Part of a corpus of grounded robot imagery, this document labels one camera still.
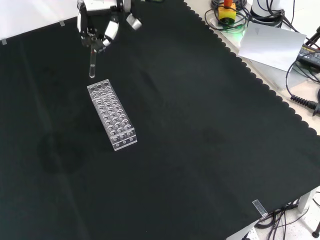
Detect yellow stop button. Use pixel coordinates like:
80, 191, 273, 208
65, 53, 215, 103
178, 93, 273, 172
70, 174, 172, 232
217, 0, 237, 26

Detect black ribbed power cable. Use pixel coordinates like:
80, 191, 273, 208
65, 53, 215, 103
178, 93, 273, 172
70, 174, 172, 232
284, 59, 320, 116

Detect black bench cloth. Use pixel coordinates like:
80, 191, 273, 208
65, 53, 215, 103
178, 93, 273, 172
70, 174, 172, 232
0, 0, 320, 240

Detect clear glass test tube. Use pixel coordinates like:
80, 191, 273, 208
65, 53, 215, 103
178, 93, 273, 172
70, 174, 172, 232
88, 37, 98, 79

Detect black power adapter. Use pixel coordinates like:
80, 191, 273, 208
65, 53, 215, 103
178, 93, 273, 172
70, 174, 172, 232
296, 43, 320, 69

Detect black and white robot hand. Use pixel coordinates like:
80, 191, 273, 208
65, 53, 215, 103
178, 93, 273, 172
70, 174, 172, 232
76, 0, 143, 54

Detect black tripod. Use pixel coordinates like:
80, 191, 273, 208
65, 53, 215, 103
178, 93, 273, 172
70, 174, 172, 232
305, 24, 320, 48

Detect pale board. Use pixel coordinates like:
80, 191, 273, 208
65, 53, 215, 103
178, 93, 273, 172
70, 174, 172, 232
237, 20, 308, 72

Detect clear plastic test tube rack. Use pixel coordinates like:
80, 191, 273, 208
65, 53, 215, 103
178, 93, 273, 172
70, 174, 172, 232
86, 78, 139, 152

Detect black cables under bench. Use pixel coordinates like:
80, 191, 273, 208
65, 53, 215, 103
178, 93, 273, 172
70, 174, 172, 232
254, 191, 320, 240

